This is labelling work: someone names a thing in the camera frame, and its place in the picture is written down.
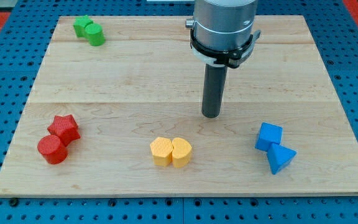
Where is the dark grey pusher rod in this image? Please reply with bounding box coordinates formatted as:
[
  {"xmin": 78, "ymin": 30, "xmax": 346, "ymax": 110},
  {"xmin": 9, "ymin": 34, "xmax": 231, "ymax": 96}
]
[{"xmin": 201, "ymin": 64, "xmax": 227, "ymax": 118}]

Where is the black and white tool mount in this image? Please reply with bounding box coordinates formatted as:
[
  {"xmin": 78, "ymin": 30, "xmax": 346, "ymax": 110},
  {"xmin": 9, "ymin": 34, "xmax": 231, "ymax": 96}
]
[{"xmin": 190, "ymin": 30, "xmax": 261, "ymax": 68}]

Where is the green cylinder block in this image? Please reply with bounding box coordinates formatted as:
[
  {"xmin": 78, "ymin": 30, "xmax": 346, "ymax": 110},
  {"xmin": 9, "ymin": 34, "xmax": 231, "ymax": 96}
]
[{"xmin": 85, "ymin": 23, "xmax": 105, "ymax": 46}]

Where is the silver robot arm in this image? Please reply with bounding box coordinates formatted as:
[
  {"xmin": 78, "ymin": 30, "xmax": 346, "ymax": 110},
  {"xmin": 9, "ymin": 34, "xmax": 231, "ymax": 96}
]
[{"xmin": 185, "ymin": 0, "xmax": 260, "ymax": 118}]

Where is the green star block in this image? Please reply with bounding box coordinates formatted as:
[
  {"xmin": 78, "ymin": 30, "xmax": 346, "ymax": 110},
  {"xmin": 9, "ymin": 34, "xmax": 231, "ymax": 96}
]
[{"xmin": 73, "ymin": 15, "xmax": 93, "ymax": 37}]

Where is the red star block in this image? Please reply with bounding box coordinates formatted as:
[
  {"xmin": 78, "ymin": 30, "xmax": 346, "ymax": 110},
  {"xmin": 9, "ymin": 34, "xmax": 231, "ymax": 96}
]
[{"xmin": 47, "ymin": 114, "xmax": 81, "ymax": 146}]

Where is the blue cube block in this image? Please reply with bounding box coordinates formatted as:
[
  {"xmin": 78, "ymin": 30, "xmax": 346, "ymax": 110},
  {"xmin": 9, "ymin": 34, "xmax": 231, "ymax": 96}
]
[{"xmin": 255, "ymin": 123, "xmax": 283, "ymax": 151}]

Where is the yellow heart block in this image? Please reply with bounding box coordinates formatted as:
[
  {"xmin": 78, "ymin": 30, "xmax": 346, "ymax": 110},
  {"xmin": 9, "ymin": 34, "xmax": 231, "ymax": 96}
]
[{"xmin": 172, "ymin": 138, "xmax": 193, "ymax": 168}]

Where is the yellow hexagon block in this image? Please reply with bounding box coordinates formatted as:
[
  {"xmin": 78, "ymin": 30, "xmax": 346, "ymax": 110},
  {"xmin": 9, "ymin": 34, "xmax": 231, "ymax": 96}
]
[{"xmin": 150, "ymin": 137, "xmax": 173, "ymax": 167}]

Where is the blue triangle block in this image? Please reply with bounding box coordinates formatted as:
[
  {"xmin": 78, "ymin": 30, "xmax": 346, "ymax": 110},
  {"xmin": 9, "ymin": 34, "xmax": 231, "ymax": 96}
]
[{"xmin": 267, "ymin": 143, "xmax": 297, "ymax": 175}]

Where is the wooden board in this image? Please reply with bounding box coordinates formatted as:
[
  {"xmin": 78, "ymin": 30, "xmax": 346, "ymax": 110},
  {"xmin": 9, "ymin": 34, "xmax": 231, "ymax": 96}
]
[{"xmin": 0, "ymin": 16, "xmax": 358, "ymax": 198}]

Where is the red cylinder block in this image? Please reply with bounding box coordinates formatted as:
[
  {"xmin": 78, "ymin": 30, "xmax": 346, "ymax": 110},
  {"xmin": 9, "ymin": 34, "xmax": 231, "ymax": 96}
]
[{"xmin": 37, "ymin": 135, "xmax": 68, "ymax": 164}]

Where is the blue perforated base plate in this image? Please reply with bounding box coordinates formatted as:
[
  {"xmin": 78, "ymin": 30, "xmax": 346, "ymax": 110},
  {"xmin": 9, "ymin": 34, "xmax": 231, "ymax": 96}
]
[{"xmin": 0, "ymin": 0, "xmax": 358, "ymax": 223}]

